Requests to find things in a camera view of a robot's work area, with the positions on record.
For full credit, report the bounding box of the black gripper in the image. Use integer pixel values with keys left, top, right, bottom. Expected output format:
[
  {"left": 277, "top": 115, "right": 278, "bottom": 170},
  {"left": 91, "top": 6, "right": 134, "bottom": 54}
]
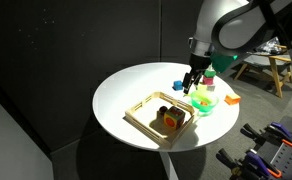
[{"left": 182, "top": 53, "right": 214, "bottom": 96}]

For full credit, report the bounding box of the blue cube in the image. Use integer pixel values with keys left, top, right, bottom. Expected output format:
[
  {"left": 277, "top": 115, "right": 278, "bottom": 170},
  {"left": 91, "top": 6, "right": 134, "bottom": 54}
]
[{"left": 172, "top": 79, "right": 184, "bottom": 91}]

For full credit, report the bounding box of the wooden slatted crate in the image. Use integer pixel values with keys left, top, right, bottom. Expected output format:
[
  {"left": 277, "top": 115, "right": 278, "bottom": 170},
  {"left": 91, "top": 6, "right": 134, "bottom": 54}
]
[{"left": 124, "top": 90, "right": 200, "bottom": 150}]

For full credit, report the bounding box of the yellow-green block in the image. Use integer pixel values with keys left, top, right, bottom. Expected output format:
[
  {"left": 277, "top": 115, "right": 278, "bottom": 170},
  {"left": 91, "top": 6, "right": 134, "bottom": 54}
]
[{"left": 196, "top": 82, "right": 209, "bottom": 93}]

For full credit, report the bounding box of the magenta block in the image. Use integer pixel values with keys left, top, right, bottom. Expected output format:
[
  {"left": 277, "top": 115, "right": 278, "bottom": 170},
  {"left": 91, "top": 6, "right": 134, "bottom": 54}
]
[{"left": 202, "top": 75, "right": 216, "bottom": 86}]

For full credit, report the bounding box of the green block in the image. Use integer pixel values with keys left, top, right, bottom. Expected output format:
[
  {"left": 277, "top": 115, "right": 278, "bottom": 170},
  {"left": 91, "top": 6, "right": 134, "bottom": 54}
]
[{"left": 204, "top": 66, "right": 218, "bottom": 78}]

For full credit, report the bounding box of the green translucent bowl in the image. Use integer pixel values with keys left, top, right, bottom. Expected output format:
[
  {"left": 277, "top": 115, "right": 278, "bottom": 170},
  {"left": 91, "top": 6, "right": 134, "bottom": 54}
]
[{"left": 190, "top": 89, "right": 220, "bottom": 117}]

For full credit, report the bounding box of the dark red ball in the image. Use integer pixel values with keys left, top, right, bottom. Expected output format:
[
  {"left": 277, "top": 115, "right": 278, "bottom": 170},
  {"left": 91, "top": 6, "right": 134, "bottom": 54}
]
[{"left": 158, "top": 105, "right": 169, "bottom": 115}]

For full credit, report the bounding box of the orange block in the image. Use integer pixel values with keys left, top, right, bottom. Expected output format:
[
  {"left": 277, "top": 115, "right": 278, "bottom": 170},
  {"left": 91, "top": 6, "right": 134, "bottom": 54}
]
[{"left": 224, "top": 93, "right": 242, "bottom": 106}]

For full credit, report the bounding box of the wooden table in background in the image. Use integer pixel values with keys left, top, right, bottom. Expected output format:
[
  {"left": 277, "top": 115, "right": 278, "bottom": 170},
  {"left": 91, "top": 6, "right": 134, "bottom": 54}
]
[{"left": 234, "top": 45, "right": 292, "bottom": 99}]

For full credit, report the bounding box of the crumpled clear plastic bag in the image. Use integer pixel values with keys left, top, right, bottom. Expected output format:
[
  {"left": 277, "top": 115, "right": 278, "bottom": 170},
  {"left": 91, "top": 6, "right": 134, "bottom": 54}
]
[{"left": 257, "top": 37, "right": 282, "bottom": 54}]

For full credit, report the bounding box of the purple orange bar clamp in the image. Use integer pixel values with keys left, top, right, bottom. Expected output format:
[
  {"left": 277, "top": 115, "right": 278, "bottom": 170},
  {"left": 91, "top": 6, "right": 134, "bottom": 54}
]
[
  {"left": 240, "top": 121, "right": 292, "bottom": 148},
  {"left": 215, "top": 148, "right": 283, "bottom": 180}
]

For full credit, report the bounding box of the teal wrist camera housing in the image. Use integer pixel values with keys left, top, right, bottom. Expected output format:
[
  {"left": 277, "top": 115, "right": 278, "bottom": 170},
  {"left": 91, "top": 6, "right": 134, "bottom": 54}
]
[{"left": 210, "top": 53, "right": 239, "bottom": 74}]

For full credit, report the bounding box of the white table pedestal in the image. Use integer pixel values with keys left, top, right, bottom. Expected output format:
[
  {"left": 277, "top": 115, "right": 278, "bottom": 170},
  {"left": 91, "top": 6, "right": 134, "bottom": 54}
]
[{"left": 159, "top": 151, "right": 180, "bottom": 180}]

